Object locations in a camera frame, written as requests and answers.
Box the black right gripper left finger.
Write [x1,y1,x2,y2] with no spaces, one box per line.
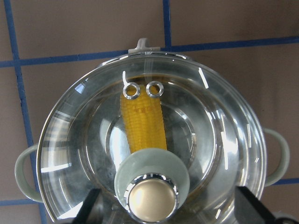
[72,189,102,224]

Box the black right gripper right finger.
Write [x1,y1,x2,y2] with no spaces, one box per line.
[235,186,284,224]

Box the glass pot lid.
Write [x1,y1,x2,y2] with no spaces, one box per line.
[36,51,267,222]

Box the yellow corn cob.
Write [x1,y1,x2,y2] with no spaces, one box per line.
[120,81,167,153]

